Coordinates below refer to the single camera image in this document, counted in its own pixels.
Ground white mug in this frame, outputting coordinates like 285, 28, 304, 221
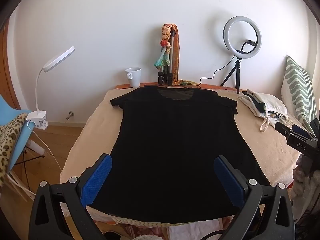
125, 67, 142, 87

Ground small black tripod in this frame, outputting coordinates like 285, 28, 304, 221
220, 58, 243, 94

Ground beige blanket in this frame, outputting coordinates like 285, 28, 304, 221
60, 88, 304, 203

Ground orange patterned cloth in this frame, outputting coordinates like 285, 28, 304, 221
114, 81, 248, 91

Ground leopard print cloth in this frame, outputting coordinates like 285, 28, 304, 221
0, 113, 28, 188

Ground colourful orange scarf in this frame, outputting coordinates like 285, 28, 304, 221
153, 23, 198, 86

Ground blue chair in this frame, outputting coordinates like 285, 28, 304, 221
0, 95, 46, 202

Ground wooden door frame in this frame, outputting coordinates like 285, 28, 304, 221
2, 17, 22, 110

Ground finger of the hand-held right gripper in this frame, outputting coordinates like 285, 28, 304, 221
275, 122, 293, 137
291, 124, 313, 140

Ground person's right hand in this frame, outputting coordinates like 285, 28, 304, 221
292, 155, 316, 188

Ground green and white pillow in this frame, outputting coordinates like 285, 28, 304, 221
281, 55, 317, 136

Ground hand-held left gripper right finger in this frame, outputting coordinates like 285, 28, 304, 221
214, 155, 295, 240

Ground folded white clothes pile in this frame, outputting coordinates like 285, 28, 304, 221
237, 89, 288, 132

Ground white clip desk lamp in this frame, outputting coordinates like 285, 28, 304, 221
26, 45, 75, 130

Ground white ring light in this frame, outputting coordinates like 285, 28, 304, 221
223, 16, 262, 60

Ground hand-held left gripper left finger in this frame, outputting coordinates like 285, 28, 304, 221
29, 153, 113, 240

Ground black ring light cable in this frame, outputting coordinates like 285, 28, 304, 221
199, 39, 256, 89

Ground black t-shirt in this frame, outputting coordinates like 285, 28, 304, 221
87, 85, 269, 224

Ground white lamp cable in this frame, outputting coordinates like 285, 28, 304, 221
25, 121, 63, 173

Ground silver camera tripod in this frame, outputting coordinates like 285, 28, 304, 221
157, 29, 175, 85

